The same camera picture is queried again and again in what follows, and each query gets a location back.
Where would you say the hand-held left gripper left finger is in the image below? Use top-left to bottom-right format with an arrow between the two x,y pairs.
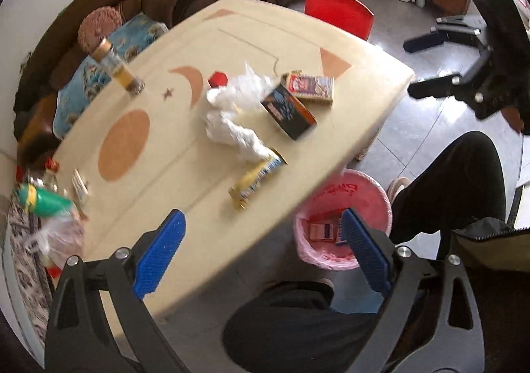
45,209 -> 187,373

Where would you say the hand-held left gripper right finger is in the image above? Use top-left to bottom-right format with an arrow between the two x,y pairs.
340,207 -> 486,373

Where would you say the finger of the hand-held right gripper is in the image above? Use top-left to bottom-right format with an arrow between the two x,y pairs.
408,74 -> 462,99
403,15 -> 487,53

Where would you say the pink trash bin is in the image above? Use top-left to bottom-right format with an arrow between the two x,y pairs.
293,169 -> 393,271

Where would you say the dark box with orange print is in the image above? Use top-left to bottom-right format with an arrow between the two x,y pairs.
260,83 -> 318,141

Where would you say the person's right hand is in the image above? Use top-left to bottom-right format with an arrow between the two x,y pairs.
503,106 -> 530,135

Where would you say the red white packet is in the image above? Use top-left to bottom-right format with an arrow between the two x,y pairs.
308,223 -> 338,242

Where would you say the light shoe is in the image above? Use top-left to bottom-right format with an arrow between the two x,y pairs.
387,178 -> 411,204

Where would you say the red chair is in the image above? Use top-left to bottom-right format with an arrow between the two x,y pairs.
304,0 -> 374,41

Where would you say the person's black trouser leg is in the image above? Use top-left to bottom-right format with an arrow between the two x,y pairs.
223,280 -> 415,373
389,131 -> 508,245

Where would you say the small white card packet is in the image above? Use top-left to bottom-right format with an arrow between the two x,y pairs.
71,169 -> 89,208

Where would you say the clear plastic bag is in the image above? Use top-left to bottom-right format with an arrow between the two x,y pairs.
27,209 -> 85,270

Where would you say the yellow snack wrapper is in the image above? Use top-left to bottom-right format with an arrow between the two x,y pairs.
229,148 -> 288,211

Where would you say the colourful cigarette box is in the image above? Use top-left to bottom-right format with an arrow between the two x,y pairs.
281,71 -> 335,106

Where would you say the green bottle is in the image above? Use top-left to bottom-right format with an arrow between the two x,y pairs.
14,185 -> 73,217

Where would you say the olive jacket with zipper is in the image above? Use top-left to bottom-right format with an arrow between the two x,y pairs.
450,218 -> 530,274

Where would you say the crumpled white plastic bag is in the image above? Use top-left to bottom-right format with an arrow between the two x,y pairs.
205,109 -> 276,162

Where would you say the translucent crumpled plastic bag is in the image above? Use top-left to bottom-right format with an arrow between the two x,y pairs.
206,62 -> 282,114

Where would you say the glass jar with gold lid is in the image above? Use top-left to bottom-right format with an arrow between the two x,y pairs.
90,37 -> 145,98

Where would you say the blue floral cushion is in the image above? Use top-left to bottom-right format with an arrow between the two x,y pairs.
53,13 -> 170,139

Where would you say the pink round cushion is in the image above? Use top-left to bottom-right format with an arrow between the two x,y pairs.
78,6 -> 124,55

